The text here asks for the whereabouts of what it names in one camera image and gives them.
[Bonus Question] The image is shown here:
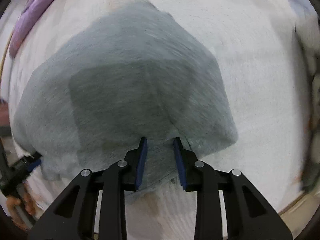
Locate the grey sweatshirt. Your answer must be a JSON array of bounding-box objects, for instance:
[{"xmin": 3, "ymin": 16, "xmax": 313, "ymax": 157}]
[{"xmin": 12, "ymin": 1, "xmax": 238, "ymax": 194}]

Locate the person's left hand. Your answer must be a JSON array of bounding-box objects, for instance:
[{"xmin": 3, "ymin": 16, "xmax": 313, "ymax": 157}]
[{"xmin": 6, "ymin": 183, "xmax": 36, "ymax": 231}]

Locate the white patterned bed sheet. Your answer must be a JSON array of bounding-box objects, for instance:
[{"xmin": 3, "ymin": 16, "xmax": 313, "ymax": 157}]
[{"xmin": 1, "ymin": 0, "xmax": 315, "ymax": 239}]

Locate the purple pink floral quilt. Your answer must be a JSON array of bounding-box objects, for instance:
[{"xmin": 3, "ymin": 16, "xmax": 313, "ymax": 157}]
[{"xmin": 9, "ymin": 0, "xmax": 54, "ymax": 58}]

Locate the white black printed garment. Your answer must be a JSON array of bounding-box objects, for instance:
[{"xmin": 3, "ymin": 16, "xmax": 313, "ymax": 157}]
[{"xmin": 295, "ymin": 15, "xmax": 319, "ymax": 192}]

